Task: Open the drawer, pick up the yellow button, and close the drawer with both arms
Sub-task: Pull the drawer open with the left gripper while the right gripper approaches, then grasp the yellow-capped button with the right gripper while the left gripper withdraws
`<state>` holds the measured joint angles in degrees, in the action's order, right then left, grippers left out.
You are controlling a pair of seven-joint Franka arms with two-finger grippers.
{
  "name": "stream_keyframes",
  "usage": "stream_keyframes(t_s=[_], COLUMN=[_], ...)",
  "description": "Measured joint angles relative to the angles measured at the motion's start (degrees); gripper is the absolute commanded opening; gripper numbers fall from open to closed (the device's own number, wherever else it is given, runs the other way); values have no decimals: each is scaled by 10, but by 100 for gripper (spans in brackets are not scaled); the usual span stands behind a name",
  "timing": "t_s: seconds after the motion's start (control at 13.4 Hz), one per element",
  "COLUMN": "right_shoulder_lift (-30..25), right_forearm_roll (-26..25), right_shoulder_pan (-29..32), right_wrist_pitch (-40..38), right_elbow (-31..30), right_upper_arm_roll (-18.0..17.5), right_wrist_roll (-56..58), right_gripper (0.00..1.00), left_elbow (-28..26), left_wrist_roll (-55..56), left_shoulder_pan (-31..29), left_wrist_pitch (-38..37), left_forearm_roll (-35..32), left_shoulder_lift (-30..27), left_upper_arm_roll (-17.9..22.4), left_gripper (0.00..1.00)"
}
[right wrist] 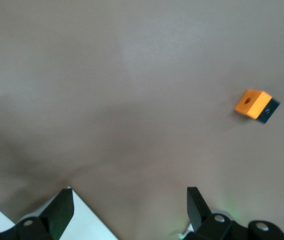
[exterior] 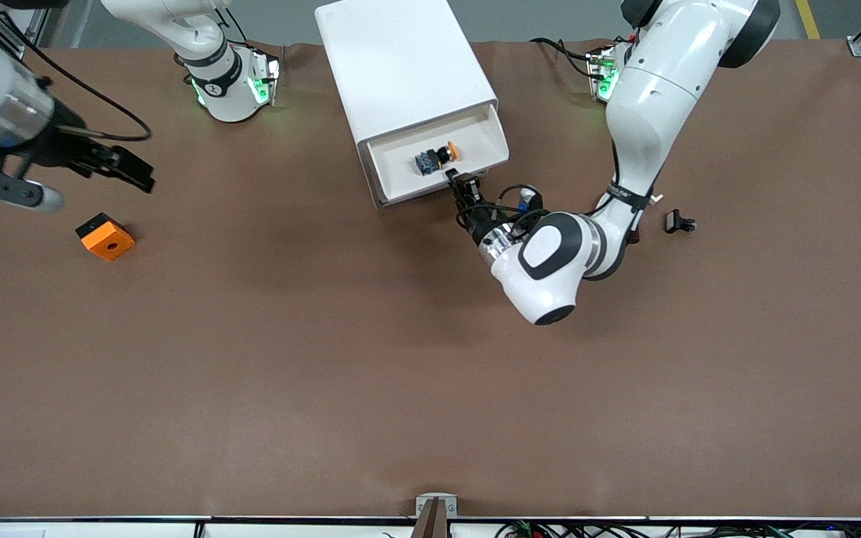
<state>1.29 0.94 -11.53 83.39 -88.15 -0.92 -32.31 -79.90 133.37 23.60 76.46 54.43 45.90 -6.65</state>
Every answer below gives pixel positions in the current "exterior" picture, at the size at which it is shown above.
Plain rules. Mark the orange black square box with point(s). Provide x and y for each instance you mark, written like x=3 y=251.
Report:
x=107 y=240

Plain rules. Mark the orange blue push button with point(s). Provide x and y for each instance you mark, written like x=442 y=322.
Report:
x=434 y=158

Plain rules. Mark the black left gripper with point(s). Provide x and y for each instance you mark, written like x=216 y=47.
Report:
x=478 y=217

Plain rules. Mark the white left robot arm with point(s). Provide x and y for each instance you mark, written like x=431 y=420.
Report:
x=655 y=112

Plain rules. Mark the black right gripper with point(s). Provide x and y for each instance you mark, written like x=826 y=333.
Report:
x=64 y=147

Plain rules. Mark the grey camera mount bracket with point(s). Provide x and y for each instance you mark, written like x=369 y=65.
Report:
x=436 y=512

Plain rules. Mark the brown table mat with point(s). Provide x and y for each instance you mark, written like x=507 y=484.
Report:
x=430 y=359

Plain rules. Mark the black small clip part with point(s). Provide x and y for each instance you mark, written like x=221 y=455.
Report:
x=676 y=221

